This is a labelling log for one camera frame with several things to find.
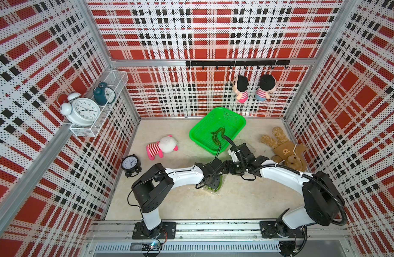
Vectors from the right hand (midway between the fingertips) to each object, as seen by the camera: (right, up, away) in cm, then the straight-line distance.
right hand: (226, 169), depth 86 cm
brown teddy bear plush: (+37, +8, +7) cm, 39 cm away
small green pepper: (-5, +18, +22) cm, 29 cm away
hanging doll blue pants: (+28, +51, +14) cm, 60 cm away
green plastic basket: (+9, +27, +29) cm, 41 cm away
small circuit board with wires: (-35, -30, -16) cm, 49 cm away
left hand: (-6, -7, +4) cm, 10 cm away
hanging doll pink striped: (+10, +49, +8) cm, 50 cm away
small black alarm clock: (-56, +1, +8) cm, 56 cm away
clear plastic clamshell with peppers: (-5, -11, -1) cm, 13 cm away
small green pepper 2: (+1, +22, +26) cm, 34 cm away
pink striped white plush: (-35, +13, +13) cm, 40 cm away
